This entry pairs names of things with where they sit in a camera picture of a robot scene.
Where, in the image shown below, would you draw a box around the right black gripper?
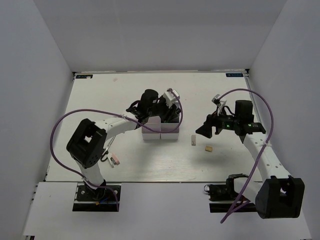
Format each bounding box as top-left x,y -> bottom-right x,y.
195,106 -> 240,139

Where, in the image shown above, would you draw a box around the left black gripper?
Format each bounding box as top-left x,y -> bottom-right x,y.
147,95 -> 179,123

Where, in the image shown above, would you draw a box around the grey white eraser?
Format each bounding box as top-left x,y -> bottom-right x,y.
191,135 -> 196,146

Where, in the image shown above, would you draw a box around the small tan eraser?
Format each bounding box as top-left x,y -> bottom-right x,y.
205,146 -> 213,152

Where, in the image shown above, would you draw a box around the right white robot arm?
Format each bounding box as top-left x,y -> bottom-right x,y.
196,99 -> 305,219

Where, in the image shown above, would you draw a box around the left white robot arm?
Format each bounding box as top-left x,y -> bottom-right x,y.
66,88 -> 183,200

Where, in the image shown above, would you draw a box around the left white organizer bin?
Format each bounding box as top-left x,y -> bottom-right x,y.
141,116 -> 161,141

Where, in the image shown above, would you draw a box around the white organizer bin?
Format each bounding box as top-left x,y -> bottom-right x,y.
141,116 -> 161,141
160,117 -> 180,141

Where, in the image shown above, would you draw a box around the right white organizer bin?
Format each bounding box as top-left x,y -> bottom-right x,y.
160,117 -> 180,141

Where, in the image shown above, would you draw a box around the right blue corner label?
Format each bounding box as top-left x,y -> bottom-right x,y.
225,72 -> 244,78

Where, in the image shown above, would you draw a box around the blue corner label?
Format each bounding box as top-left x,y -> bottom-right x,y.
225,72 -> 244,78
75,74 -> 93,79

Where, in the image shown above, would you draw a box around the left blue corner label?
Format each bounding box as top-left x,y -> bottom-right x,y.
75,74 -> 93,79

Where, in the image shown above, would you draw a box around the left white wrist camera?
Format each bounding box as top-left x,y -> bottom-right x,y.
162,88 -> 180,108

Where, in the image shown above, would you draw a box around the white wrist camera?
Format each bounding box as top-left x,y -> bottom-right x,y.
211,94 -> 227,115
162,88 -> 180,108

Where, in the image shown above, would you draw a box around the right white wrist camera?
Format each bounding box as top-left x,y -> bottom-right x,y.
211,94 -> 227,115

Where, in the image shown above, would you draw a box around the black handled scissors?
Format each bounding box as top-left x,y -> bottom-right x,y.
100,136 -> 115,162

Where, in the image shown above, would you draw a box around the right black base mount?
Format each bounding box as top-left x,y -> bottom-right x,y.
203,184 -> 257,213

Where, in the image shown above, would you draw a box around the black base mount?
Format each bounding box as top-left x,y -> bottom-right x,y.
203,184 -> 257,213
72,184 -> 121,212

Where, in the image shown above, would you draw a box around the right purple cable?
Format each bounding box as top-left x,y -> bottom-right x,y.
219,88 -> 274,224

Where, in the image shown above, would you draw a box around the purple cable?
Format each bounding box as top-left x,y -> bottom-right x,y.
219,88 -> 274,224
50,88 -> 185,212

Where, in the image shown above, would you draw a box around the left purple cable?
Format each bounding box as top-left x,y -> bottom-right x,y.
50,88 -> 185,212

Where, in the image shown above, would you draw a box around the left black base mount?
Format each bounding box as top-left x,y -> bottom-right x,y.
72,184 -> 121,212

